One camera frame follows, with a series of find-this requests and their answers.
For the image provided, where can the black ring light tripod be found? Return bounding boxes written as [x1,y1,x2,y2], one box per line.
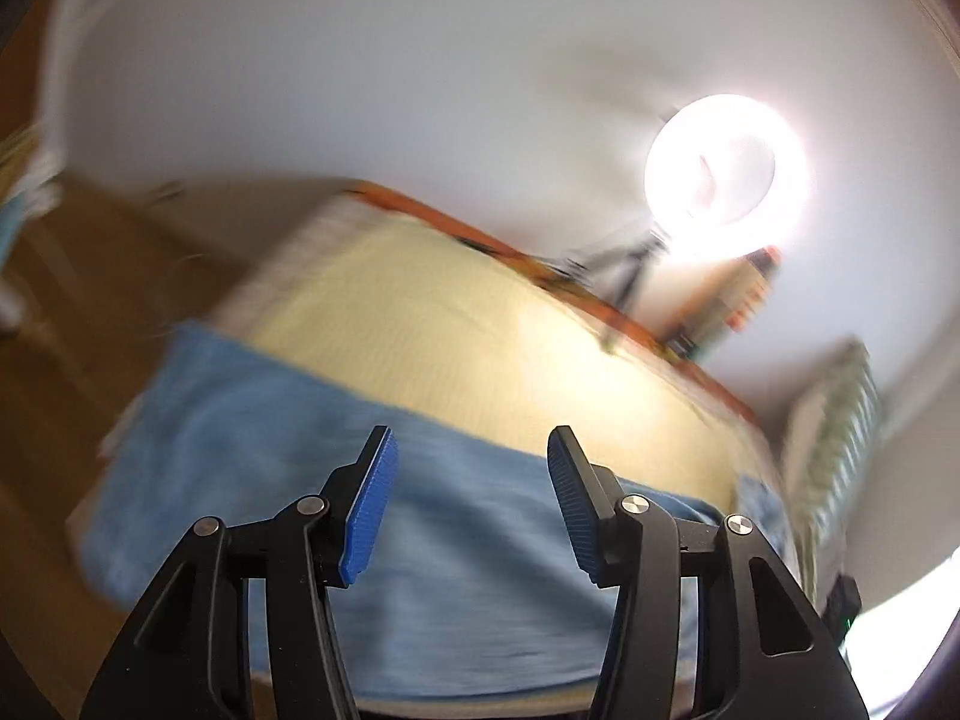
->
[570,229,668,350]

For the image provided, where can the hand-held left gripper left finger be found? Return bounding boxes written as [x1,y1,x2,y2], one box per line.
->
[79,426,400,720]

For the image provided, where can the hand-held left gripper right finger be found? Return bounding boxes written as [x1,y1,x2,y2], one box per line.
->
[547,426,871,720]

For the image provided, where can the folded tripod with colourful cloth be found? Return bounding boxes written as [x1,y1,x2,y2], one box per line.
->
[667,247,785,357]

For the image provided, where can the white ring light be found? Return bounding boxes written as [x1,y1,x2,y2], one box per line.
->
[645,94,811,263]

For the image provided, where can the blue denim pants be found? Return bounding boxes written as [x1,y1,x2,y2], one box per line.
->
[79,319,796,702]

